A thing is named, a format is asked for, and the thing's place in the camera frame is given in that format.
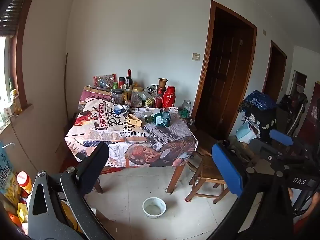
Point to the black white cloth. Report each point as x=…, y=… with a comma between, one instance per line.
x=265, y=122

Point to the pink printed bag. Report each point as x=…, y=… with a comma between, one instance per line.
x=93, y=96

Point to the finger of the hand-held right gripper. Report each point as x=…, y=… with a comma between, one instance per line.
x=281, y=137
x=270, y=152

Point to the wooden door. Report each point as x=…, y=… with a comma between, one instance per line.
x=222, y=80
x=273, y=75

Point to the plastic jar black lid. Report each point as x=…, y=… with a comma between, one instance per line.
x=117, y=96

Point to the white bowl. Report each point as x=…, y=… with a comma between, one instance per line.
x=154, y=208

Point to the yellow green ball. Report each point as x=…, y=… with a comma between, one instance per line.
x=149, y=103

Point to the thin wooden stick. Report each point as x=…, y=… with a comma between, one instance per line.
x=66, y=90

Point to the blue white cup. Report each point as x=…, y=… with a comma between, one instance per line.
x=118, y=109

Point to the green cap bottle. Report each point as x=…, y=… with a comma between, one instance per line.
x=115, y=85

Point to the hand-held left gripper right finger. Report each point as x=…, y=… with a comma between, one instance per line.
x=227, y=170

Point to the blue printed plastic bag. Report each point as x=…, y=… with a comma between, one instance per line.
x=6, y=170

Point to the orange jar red white lid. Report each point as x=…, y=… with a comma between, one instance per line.
x=25, y=182

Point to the dark jar red label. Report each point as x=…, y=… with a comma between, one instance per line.
x=121, y=82

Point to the glass jar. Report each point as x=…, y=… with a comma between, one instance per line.
x=187, y=107

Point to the small round tin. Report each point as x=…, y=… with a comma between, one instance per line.
x=148, y=117

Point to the red flat box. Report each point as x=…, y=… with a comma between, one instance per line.
x=111, y=170

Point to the red snack bag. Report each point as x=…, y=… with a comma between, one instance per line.
x=105, y=81

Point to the small cardboard box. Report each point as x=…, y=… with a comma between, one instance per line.
x=136, y=122

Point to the hanging dark clothes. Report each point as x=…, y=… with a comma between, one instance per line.
x=293, y=110

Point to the red panel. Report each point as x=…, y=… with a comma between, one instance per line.
x=311, y=115

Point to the orange plastic bag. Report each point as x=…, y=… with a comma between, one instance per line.
x=16, y=217

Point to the window blind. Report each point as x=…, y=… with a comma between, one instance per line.
x=11, y=12

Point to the red thermos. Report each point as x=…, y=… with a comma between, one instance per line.
x=169, y=97

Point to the green plastic bag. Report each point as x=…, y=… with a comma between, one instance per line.
x=183, y=113

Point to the person's right hand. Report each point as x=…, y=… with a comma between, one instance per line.
x=314, y=205

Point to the small wooden stool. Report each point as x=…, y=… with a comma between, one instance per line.
x=200, y=140

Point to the light blue plastic bag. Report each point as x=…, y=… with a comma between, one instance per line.
x=246, y=132

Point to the yellow oil bottle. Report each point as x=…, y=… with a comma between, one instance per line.
x=16, y=102

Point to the clear liquor bottle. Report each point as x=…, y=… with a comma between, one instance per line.
x=126, y=85

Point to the red sauce bottle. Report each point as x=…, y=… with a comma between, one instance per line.
x=158, y=98

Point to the light switch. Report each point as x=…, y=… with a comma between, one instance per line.
x=196, y=56

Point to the green packet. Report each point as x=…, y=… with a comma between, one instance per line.
x=162, y=120

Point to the green glass bottle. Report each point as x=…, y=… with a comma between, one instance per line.
x=11, y=83

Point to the wooden window frame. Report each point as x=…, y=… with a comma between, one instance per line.
x=21, y=75

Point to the blue patterned cloth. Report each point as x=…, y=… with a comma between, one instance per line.
x=257, y=100

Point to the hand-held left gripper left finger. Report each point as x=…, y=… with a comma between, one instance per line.
x=95, y=165

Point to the brown clay vase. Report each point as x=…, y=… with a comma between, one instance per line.
x=162, y=83

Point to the silver foil wrapper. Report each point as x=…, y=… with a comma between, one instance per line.
x=151, y=88

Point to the wine bottle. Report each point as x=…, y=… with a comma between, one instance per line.
x=129, y=78

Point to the clear glass bottle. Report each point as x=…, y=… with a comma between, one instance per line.
x=4, y=115

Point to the table with printed tablecloth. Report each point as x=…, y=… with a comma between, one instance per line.
x=105, y=132

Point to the plastic jar gold lid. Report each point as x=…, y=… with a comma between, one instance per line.
x=137, y=97

